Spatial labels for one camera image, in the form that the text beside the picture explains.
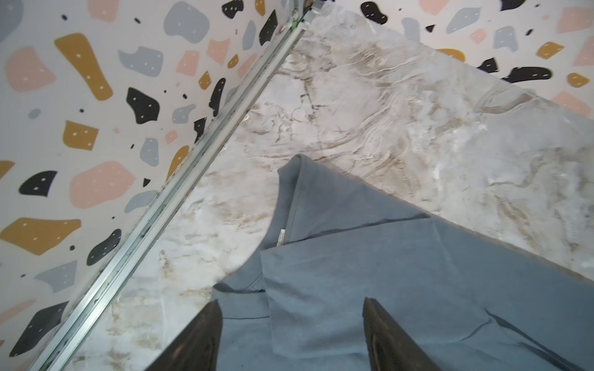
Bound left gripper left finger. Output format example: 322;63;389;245
145;301;223;371

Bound left corner aluminium post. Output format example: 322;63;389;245
29;1;324;370

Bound grey t-shirt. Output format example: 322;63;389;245
213;155;593;370

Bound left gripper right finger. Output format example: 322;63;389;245
363;298;440;371

